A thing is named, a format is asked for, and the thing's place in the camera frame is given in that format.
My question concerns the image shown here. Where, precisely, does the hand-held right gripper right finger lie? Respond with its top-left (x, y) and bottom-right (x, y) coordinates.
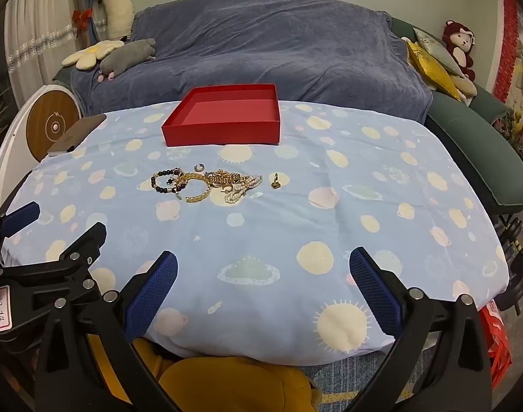
top-left (343, 247), bottom-right (494, 412)

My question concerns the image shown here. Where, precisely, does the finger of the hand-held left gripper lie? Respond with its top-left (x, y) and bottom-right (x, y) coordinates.
top-left (0, 222), bottom-right (108, 298)
top-left (0, 201), bottom-right (41, 242)

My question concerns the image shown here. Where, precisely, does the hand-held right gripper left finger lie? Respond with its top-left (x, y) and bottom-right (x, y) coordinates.
top-left (34, 251), bottom-right (180, 412)

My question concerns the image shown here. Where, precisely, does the dark bead bracelet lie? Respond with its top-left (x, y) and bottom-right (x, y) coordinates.
top-left (152, 168), bottom-right (189, 195)

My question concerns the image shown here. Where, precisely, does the gold chain necklace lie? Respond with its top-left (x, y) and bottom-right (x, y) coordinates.
top-left (185, 172), bottom-right (213, 203)

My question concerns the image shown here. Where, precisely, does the pearl bracelet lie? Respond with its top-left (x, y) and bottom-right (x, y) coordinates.
top-left (224, 174), bottom-right (263, 205)

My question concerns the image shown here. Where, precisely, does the chunky gold bracelet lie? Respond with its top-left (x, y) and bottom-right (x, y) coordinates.
top-left (205, 169), bottom-right (247, 188)

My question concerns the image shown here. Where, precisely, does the red shallow box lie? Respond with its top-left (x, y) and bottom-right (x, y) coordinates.
top-left (161, 83), bottom-right (282, 147)

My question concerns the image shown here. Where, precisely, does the round wooden side table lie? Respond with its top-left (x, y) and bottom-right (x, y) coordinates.
top-left (0, 85), bottom-right (82, 207)

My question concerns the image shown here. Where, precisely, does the brown flat case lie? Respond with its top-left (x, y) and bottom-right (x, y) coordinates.
top-left (47, 114), bottom-right (108, 158)

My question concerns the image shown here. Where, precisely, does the yellow plush cloth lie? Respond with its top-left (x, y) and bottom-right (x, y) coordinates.
top-left (90, 337), bottom-right (323, 412)

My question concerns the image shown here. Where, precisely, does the red plastic bag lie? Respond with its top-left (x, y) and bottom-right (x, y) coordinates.
top-left (478, 300), bottom-right (513, 389)

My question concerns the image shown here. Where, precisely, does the black dumbbell rack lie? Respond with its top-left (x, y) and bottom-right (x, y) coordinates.
top-left (493, 212), bottom-right (523, 310)

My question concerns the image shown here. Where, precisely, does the flower shaped cushion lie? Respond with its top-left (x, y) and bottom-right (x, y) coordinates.
top-left (62, 40), bottom-right (125, 70)

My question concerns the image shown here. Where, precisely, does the green sofa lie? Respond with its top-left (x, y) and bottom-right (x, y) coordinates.
top-left (52, 17), bottom-right (523, 216)

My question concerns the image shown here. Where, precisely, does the white sheer curtain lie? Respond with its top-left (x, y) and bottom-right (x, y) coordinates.
top-left (4, 0), bottom-right (80, 109)

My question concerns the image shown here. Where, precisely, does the grey plush toy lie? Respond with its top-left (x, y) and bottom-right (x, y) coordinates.
top-left (97, 38), bottom-right (157, 83)

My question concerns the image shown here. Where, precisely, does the red curtain bow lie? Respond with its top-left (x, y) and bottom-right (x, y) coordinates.
top-left (71, 8), bottom-right (93, 33)

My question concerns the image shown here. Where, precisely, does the green plant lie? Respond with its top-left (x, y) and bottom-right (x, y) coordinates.
top-left (499, 109), bottom-right (523, 168)

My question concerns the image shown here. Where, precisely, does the beige cushion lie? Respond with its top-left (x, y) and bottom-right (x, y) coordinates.
top-left (448, 73), bottom-right (479, 98)

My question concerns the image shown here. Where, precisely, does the long white plush toy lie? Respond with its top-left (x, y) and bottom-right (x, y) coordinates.
top-left (95, 0), bottom-right (136, 42)

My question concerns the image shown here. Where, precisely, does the yellow satin pillow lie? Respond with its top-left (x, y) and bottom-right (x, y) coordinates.
top-left (405, 41), bottom-right (464, 102)

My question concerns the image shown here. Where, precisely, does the silver satin pillow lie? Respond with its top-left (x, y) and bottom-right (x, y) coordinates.
top-left (413, 27), bottom-right (464, 76)

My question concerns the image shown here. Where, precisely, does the red monkey plush toy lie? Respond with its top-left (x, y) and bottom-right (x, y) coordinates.
top-left (442, 20), bottom-right (477, 81)

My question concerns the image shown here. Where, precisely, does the blue covered sofa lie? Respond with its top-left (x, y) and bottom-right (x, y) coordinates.
top-left (70, 0), bottom-right (434, 123)

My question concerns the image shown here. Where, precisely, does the red wall hanging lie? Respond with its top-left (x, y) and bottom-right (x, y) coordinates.
top-left (493, 0), bottom-right (523, 104)

